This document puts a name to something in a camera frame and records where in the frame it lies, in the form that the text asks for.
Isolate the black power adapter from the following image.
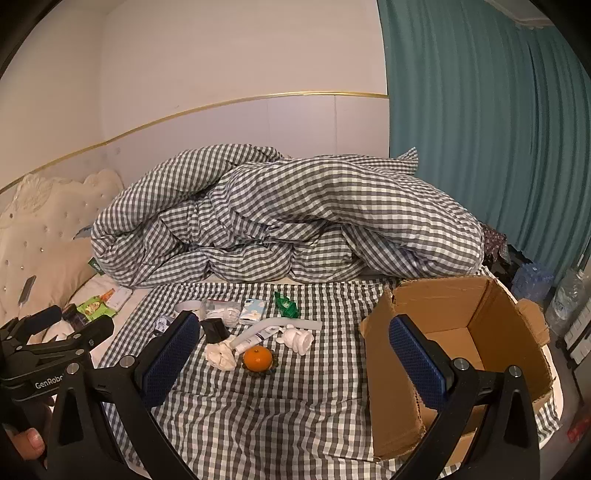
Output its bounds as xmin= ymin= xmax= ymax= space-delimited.
xmin=202 ymin=318 xmax=230 ymax=344

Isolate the cream tufted headboard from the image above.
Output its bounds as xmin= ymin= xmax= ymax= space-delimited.
xmin=0 ymin=168 xmax=125 ymax=324

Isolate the green snack packet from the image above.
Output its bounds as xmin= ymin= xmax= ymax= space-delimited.
xmin=76 ymin=295 xmax=116 ymax=320

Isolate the green wrapper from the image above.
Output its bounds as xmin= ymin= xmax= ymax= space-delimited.
xmin=273 ymin=292 xmax=298 ymax=318

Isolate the grey checked bed sheet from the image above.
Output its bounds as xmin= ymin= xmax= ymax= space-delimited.
xmin=92 ymin=276 xmax=561 ymax=480

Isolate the white tube purple label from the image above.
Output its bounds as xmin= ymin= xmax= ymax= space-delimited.
xmin=229 ymin=329 xmax=271 ymax=352

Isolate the beige pillow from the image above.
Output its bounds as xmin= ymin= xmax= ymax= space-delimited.
xmin=28 ymin=237 xmax=100 ymax=308

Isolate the dark snack packet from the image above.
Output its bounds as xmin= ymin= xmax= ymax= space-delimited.
xmin=61 ymin=304 xmax=86 ymax=330

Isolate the dark floral cloth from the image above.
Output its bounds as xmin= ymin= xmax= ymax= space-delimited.
xmin=480 ymin=222 xmax=509 ymax=268

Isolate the white paper strip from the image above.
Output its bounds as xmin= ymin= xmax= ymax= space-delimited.
xmin=240 ymin=316 xmax=322 ymax=344

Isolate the grey checked duvet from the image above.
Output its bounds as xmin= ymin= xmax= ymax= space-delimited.
xmin=90 ymin=144 xmax=485 ymax=284

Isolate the teal curtain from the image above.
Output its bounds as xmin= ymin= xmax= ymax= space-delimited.
xmin=376 ymin=0 xmax=591 ymax=296

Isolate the white tissue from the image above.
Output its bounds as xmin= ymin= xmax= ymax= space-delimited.
xmin=205 ymin=336 xmax=237 ymax=371
xmin=278 ymin=324 xmax=315 ymax=356

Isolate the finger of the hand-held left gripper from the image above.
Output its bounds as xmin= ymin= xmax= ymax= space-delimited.
xmin=14 ymin=318 xmax=115 ymax=366
xmin=0 ymin=305 xmax=63 ymax=346

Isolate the shrink-wrapped water bottle pack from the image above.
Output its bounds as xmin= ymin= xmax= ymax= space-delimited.
xmin=510 ymin=261 xmax=555 ymax=301

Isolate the clear plastic bag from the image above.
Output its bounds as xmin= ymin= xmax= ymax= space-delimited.
xmin=202 ymin=299 xmax=242 ymax=326

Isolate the grey smartphone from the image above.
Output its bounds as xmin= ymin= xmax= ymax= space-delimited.
xmin=17 ymin=275 xmax=37 ymax=308

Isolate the person's left hand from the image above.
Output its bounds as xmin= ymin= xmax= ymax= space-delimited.
xmin=0 ymin=398 xmax=58 ymax=462

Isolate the large clear water bottle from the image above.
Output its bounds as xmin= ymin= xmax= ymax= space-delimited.
xmin=545 ymin=268 xmax=587 ymax=337

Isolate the dark glass dish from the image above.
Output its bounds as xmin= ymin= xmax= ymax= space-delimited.
xmin=241 ymin=351 xmax=278 ymax=378

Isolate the blue white tissue pack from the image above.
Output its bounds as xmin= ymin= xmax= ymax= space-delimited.
xmin=239 ymin=298 xmax=265 ymax=326

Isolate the brown cardboard box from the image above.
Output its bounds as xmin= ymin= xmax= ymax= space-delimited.
xmin=359 ymin=275 xmax=555 ymax=462

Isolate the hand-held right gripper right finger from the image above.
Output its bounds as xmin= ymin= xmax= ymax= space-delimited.
xmin=389 ymin=314 xmax=541 ymax=480

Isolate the orange tangerine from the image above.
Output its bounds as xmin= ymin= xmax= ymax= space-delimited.
xmin=243 ymin=346 xmax=273 ymax=372

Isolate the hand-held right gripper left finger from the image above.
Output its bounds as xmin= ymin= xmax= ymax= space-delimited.
xmin=46 ymin=310 xmax=202 ymax=480

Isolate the black clothes pile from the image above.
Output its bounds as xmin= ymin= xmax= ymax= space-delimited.
xmin=489 ymin=244 xmax=532 ymax=287

